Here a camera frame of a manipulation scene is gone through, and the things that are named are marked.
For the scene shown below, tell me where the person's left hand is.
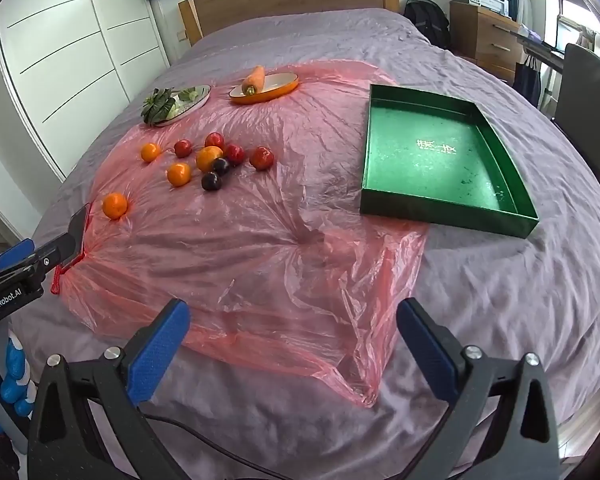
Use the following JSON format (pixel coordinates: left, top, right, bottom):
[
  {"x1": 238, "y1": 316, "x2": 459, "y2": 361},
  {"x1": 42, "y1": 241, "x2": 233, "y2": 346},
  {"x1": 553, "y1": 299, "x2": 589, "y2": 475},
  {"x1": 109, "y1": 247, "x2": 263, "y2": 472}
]
[{"x1": 0, "y1": 327, "x2": 36, "y2": 436}]

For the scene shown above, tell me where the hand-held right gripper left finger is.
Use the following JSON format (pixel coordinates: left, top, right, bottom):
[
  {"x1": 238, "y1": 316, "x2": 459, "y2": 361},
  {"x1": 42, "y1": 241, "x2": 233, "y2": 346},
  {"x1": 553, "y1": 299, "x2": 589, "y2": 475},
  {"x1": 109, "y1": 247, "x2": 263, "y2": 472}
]
[{"x1": 27, "y1": 297, "x2": 201, "y2": 480}]

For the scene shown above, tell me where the wooden headboard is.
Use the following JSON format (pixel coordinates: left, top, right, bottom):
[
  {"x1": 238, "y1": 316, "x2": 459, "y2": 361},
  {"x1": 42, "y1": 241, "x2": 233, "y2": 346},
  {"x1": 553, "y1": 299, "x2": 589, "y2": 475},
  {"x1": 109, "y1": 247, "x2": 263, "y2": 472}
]
[{"x1": 178, "y1": 0, "x2": 400, "y2": 47}]

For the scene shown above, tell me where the dark blue bag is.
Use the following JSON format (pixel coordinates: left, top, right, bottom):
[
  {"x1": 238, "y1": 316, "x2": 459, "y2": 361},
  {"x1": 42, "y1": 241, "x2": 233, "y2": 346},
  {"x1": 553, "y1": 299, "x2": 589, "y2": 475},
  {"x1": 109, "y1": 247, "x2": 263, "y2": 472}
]
[{"x1": 512, "y1": 55, "x2": 543, "y2": 106}]

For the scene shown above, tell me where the carrot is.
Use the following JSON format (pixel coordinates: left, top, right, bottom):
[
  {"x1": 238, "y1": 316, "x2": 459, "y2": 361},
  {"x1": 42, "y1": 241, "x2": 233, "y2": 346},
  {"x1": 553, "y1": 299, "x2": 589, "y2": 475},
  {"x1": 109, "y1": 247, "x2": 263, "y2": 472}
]
[{"x1": 241, "y1": 65, "x2": 266, "y2": 97}]

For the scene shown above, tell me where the black cable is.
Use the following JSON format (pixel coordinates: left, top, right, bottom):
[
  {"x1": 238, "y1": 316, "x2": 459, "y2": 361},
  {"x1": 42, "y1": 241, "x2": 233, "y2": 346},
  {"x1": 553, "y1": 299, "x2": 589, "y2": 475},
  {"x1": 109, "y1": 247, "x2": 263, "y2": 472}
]
[{"x1": 142, "y1": 412, "x2": 291, "y2": 480}]

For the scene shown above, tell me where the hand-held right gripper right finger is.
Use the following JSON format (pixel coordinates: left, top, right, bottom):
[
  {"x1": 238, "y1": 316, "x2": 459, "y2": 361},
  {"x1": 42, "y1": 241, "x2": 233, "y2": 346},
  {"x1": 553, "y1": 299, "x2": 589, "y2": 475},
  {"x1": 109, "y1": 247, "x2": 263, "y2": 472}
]
[{"x1": 396, "y1": 297, "x2": 561, "y2": 480}]

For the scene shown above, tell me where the pink plastic sheet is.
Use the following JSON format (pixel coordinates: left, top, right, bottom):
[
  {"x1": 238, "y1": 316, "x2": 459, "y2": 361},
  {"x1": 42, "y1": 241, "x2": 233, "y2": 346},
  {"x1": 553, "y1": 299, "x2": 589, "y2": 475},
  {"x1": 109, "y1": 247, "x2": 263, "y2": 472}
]
[{"x1": 55, "y1": 60, "x2": 431, "y2": 408}]

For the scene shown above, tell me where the black backpack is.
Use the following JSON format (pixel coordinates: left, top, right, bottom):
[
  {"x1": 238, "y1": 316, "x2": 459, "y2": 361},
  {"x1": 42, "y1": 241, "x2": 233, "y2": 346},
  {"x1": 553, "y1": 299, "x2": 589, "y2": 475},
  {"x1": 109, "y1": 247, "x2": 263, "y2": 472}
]
[{"x1": 404, "y1": 0, "x2": 452, "y2": 50}]

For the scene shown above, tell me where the orange oval dish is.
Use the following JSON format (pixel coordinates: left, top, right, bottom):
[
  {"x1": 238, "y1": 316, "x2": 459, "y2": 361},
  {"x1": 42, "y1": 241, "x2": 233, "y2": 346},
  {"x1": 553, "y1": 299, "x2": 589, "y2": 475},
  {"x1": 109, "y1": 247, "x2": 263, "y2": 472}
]
[{"x1": 228, "y1": 72, "x2": 301, "y2": 106}]

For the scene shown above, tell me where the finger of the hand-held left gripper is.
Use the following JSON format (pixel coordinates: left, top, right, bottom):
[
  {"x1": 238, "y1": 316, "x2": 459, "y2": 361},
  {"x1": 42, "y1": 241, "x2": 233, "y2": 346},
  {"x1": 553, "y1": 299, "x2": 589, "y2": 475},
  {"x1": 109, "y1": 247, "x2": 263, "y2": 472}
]
[
  {"x1": 0, "y1": 238, "x2": 36, "y2": 281},
  {"x1": 30, "y1": 203, "x2": 92, "y2": 281}
]

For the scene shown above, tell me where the purple bedsheet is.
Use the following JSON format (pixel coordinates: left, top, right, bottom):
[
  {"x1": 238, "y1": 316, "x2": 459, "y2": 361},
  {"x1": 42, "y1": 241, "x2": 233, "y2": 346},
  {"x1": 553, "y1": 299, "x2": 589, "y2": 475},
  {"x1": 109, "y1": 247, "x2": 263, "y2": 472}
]
[{"x1": 30, "y1": 7, "x2": 600, "y2": 480}]

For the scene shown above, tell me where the white wardrobe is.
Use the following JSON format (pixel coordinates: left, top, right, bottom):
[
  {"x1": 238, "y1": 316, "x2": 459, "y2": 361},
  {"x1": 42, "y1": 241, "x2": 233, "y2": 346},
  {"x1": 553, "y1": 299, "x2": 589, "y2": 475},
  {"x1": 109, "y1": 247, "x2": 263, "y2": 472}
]
[{"x1": 0, "y1": 0, "x2": 171, "y2": 183}]

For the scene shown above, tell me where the white green-rimmed plate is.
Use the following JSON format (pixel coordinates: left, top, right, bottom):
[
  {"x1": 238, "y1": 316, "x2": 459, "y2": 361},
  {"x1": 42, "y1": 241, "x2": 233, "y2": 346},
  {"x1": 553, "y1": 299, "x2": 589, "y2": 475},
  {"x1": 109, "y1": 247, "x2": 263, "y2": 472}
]
[{"x1": 147, "y1": 84, "x2": 212, "y2": 127}]

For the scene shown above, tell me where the green tray box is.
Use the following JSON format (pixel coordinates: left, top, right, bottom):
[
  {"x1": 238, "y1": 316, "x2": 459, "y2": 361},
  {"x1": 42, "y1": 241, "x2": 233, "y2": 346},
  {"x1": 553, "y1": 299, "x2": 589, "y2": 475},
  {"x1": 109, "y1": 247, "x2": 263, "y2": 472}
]
[{"x1": 359, "y1": 83, "x2": 540, "y2": 239}]

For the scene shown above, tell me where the desk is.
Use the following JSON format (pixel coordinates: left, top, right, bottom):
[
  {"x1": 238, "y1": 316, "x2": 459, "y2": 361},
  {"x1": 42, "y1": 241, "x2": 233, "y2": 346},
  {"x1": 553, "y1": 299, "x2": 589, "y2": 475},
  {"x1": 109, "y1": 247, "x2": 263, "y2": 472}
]
[{"x1": 510, "y1": 25, "x2": 581, "y2": 73}]

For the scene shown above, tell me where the grey chair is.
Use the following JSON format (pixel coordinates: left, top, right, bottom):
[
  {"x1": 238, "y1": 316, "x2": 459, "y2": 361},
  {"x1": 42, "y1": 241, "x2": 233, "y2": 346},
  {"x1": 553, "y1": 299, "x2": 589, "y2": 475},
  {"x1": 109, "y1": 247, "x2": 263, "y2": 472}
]
[{"x1": 550, "y1": 42, "x2": 600, "y2": 206}]

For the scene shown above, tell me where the green bok choy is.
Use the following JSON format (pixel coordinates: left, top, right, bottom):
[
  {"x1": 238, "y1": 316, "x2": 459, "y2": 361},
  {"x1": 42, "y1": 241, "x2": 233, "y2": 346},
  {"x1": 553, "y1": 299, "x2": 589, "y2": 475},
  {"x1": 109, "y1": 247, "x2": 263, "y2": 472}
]
[{"x1": 141, "y1": 88, "x2": 201, "y2": 126}]

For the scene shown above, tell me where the wooden dresser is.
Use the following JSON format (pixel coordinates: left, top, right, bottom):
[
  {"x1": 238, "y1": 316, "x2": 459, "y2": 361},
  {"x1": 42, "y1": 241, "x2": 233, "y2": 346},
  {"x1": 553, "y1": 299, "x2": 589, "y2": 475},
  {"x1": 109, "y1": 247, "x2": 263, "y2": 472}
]
[{"x1": 449, "y1": 1, "x2": 523, "y2": 83}]

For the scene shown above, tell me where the red braided lanyard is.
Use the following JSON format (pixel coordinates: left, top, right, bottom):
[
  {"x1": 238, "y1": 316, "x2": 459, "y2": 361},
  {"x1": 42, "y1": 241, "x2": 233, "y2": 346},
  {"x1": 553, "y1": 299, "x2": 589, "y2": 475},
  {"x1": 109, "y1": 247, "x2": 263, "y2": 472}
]
[{"x1": 52, "y1": 252, "x2": 88, "y2": 295}]

